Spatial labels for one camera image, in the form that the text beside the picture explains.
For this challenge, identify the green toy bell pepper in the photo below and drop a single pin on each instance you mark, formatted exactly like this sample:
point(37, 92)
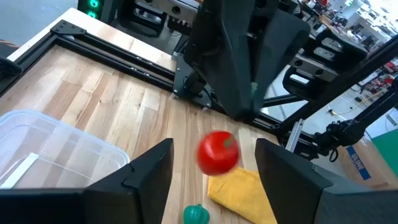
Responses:
point(196, 215)

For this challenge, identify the green board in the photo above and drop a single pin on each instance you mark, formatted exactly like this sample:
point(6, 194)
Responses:
point(388, 152)

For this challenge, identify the yellow cloth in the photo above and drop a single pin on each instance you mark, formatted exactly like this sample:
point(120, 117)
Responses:
point(236, 199)

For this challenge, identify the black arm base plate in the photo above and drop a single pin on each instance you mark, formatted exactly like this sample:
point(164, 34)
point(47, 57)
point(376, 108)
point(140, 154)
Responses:
point(180, 84)

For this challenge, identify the black aluminium table frame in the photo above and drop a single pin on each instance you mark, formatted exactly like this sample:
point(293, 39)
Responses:
point(124, 62)

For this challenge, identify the brown cardboard box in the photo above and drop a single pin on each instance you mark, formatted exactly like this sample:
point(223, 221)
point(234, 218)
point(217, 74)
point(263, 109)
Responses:
point(377, 182)

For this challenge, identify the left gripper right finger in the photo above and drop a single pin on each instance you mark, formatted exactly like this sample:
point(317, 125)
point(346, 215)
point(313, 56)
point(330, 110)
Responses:
point(295, 193)

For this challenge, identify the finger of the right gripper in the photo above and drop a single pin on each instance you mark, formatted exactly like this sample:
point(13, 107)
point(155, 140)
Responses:
point(224, 56)
point(276, 43)

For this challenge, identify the clear plastic tupperware container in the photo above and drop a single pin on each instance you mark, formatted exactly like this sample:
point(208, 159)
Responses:
point(62, 140)

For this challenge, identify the red toy pepper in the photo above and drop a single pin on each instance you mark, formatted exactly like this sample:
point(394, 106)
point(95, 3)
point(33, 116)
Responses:
point(217, 152)

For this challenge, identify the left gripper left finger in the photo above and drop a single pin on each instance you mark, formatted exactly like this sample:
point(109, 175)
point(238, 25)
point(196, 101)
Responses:
point(124, 199)

